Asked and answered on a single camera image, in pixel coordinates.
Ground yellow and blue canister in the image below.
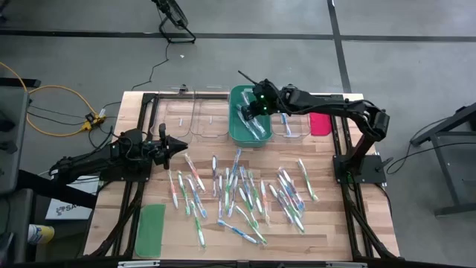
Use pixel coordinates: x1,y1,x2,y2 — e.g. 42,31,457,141
28,223,56,246

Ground green plastic bin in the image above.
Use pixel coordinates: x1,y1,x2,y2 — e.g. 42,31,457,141
228,84,274,149

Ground black diagonal bar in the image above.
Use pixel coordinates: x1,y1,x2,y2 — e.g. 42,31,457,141
16,169,98,210

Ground yellow extension cable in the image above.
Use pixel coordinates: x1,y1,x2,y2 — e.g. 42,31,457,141
0,61,98,138

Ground black metal desk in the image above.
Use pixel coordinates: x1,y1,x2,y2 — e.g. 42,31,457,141
408,102,476,217

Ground grey equipment case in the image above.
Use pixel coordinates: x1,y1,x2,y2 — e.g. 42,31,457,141
0,77,42,197

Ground green lid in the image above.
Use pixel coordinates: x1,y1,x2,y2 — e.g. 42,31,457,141
134,203,167,259

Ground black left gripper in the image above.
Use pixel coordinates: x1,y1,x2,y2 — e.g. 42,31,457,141
147,124,189,170

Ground white paper sign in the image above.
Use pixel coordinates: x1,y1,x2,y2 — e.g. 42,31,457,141
44,174,101,220

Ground clear plastic bin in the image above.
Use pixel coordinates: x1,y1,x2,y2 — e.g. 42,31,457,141
191,87,231,139
150,87,195,138
271,89,312,139

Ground black desk cable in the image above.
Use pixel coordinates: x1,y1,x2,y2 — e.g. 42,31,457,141
385,141,476,176

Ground black floor power cable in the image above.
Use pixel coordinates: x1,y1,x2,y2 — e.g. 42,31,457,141
129,42,170,92

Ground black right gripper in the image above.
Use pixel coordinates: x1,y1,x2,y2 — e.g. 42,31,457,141
237,70,280,121

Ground black floor fan stand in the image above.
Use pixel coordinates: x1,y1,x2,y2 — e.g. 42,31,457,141
150,0,197,45

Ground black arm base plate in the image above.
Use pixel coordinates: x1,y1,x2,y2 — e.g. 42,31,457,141
332,154,387,185
98,159,153,183

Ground yellow power strip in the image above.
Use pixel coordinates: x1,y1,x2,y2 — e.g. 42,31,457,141
80,111,107,132

